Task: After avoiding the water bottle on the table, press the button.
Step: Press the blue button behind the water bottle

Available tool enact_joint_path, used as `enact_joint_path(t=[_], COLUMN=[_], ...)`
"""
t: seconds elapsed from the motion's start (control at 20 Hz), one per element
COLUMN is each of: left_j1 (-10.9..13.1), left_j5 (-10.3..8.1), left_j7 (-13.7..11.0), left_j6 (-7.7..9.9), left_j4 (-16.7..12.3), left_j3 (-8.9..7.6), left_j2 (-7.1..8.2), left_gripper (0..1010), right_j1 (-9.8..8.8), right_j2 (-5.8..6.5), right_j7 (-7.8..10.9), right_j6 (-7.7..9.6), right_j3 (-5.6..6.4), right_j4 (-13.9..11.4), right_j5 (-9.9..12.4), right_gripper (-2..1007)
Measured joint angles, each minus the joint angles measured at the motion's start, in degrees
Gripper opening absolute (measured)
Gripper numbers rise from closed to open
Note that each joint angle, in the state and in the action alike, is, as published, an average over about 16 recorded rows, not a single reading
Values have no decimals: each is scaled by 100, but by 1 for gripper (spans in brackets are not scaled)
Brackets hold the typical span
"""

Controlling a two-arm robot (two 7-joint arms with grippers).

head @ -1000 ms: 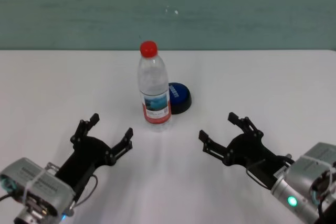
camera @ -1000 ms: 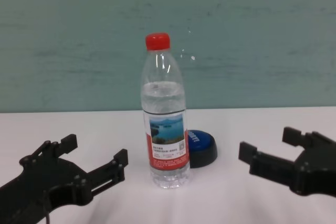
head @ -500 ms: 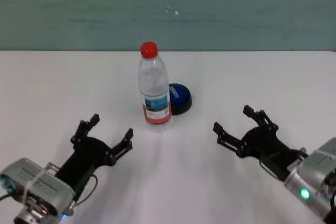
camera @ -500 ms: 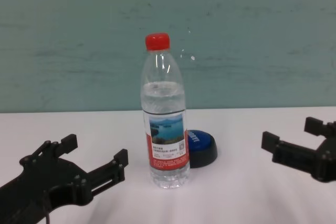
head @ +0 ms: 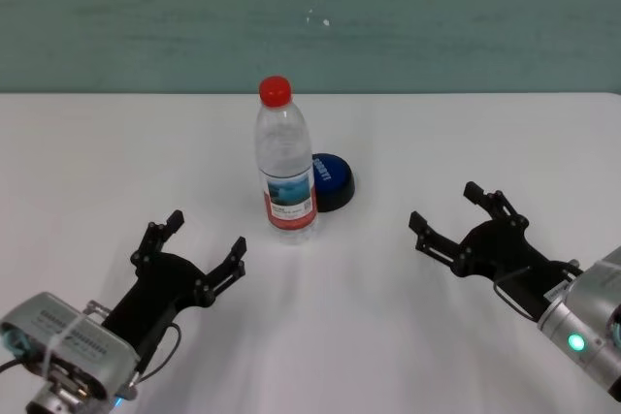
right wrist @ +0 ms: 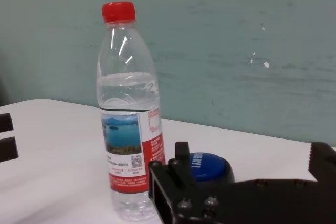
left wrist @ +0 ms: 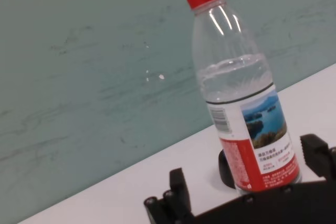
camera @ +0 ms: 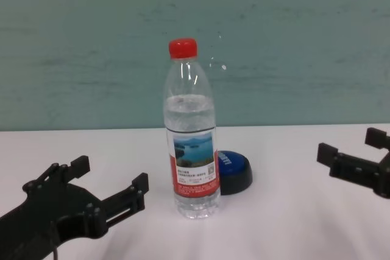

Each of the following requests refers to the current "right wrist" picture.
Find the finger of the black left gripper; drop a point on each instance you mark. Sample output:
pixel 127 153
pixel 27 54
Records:
pixel 8 150
pixel 5 122

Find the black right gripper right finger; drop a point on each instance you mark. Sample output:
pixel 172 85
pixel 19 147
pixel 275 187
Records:
pixel 324 163

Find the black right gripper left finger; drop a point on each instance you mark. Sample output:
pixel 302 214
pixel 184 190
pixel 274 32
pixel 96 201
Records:
pixel 181 166

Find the blue push button black base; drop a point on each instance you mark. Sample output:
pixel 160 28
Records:
pixel 210 165

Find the clear water bottle red cap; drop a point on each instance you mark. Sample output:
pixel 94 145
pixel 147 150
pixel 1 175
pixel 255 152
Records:
pixel 126 90

